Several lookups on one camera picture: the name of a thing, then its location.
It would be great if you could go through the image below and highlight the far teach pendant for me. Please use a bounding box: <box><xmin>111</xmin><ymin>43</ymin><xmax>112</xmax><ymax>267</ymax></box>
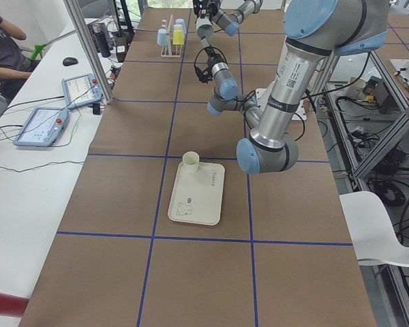
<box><xmin>61</xmin><ymin>74</ymin><xmax>103</xmax><ymax>110</ymax></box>

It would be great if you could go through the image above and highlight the teach pendant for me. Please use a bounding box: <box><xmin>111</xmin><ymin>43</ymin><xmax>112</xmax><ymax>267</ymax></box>
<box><xmin>61</xmin><ymin>74</ymin><xmax>103</xmax><ymax>110</ymax></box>
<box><xmin>13</xmin><ymin>107</ymin><xmax>69</xmax><ymax>147</ymax></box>

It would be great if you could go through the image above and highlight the grey plastic cup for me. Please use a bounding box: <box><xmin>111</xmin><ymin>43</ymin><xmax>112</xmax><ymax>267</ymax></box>
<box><xmin>196</xmin><ymin>17</ymin><xmax>214</xmax><ymax>39</ymax></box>

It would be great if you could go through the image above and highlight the red cylinder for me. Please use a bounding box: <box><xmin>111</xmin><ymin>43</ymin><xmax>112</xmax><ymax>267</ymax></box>
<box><xmin>0</xmin><ymin>292</ymin><xmax>29</xmax><ymax>317</ymax></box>

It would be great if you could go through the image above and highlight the yellow plastic cup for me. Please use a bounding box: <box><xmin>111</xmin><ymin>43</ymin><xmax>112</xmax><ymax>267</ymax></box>
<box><xmin>172</xmin><ymin>30</ymin><xmax>185</xmax><ymax>46</ymax></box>

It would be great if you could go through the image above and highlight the cream plastic cup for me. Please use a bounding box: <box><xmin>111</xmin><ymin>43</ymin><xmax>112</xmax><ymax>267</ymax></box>
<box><xmin>182</xmin><ymin>151</ymin><xmax>200</xmax><ymax>174</ymax></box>

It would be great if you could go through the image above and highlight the black computer mouse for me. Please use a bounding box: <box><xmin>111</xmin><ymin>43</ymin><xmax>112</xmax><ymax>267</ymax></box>
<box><xmin>62</xmin><ymin>57</ymin><xmax>78</xmax><ymax>67</ymax></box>

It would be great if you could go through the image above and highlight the near teach pendant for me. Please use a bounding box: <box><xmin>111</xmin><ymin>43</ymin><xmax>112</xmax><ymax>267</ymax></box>
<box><xmin>13</xmin><ymin>107</ymin><xmax>69</xmax><ymax>147</ymax></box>

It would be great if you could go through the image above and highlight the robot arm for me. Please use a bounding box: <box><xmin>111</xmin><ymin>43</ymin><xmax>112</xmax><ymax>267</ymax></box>
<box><xmin>193</xmin><ymin>1</ymin><xmax>390</xmax><ymax>174</ymax></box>
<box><xmin>192</xmin><ymin>1</ymin><xmax>263</xmax><ymax>39</ymax></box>

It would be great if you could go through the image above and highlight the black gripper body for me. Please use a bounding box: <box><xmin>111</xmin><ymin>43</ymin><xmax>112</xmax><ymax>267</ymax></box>
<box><xmin>204</xmin><ymin>46</ymin><xmax>219</xmax><ymax>69</ymax></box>
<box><xmin>192</xmin><ymin>0</ymin><xmax>221</xmax><ymax>16</ymax></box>

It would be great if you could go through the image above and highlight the white wire cup rack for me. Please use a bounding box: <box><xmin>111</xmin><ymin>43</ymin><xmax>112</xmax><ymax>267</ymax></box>
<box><xmin>161</xmin><ymin>14</ymin><xmax>186</xmax><ymax>58</ymax></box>

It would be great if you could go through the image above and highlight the black camera cable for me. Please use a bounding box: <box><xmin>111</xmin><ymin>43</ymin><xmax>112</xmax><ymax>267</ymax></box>
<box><xmin>193</xmin><ymin>46</ymin><xmax>228</xmax><ymax>82</ymax></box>

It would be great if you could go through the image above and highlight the person in grey shirt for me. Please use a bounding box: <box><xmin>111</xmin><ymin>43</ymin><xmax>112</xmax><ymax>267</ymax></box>
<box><xmin>0</xmin><ymin>16</ymin><xmax>40</xmax><ymax>100</ymax></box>

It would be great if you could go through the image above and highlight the white chair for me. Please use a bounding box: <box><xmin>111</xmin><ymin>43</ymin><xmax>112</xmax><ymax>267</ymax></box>
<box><xmin>339</xmin><ymin>191</ymin><xmax>409</xmax><ymax>268</ymax></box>

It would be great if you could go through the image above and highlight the white serving tray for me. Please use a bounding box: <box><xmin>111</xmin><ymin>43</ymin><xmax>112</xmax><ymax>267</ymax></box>
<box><xmin>168</xmin><ymin>162</ymin><xmax>225</xmax><ymax>226</ymax></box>

